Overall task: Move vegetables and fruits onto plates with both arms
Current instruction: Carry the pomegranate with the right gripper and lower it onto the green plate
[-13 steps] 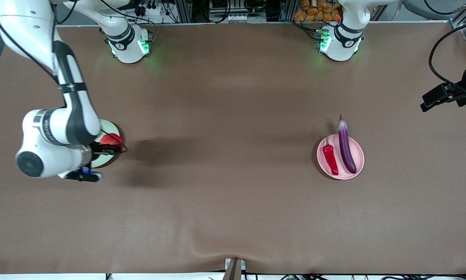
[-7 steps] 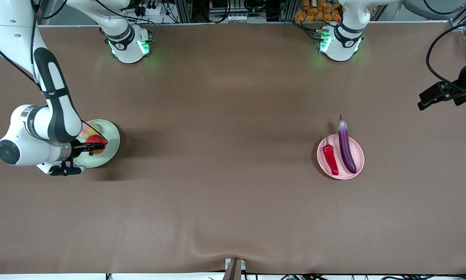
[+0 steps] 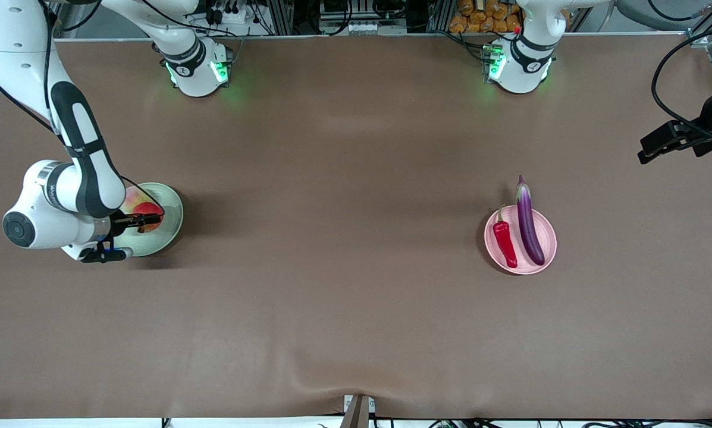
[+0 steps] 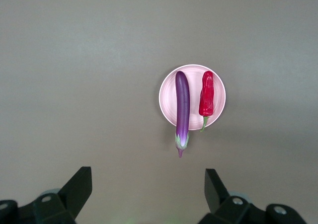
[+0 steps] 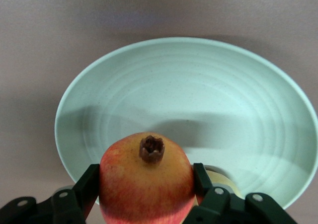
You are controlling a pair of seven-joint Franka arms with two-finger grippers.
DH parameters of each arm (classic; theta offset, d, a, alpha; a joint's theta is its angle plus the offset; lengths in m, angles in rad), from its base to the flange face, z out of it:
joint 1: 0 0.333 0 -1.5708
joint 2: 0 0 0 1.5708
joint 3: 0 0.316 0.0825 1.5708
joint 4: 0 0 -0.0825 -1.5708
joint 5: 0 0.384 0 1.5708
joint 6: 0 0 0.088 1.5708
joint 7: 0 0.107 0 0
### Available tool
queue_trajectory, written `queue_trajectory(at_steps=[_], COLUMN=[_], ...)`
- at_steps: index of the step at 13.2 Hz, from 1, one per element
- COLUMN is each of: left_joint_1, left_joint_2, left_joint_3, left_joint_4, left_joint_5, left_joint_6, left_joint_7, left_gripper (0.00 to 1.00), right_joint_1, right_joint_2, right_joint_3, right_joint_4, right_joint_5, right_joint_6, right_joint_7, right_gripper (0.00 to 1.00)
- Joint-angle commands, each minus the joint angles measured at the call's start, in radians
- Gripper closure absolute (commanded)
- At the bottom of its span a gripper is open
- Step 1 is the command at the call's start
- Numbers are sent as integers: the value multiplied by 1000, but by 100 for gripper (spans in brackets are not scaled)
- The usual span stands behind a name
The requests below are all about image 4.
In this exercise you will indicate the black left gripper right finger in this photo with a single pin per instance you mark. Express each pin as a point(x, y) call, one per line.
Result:
point(223, 206)

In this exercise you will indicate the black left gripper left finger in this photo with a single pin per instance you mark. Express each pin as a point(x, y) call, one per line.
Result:
point(64, 204)

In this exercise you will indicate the red toy chili pepper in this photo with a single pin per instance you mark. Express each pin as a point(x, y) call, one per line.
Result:
point(207, 97)

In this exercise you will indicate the pale pink round plate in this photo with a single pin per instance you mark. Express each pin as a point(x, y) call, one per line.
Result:
point(195, 97)

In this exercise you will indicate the large table cover cloth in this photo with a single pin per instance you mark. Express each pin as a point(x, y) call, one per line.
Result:
point(74, 72)

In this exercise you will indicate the purple toy eggplant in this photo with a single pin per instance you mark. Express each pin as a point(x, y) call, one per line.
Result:
point(182, 102)

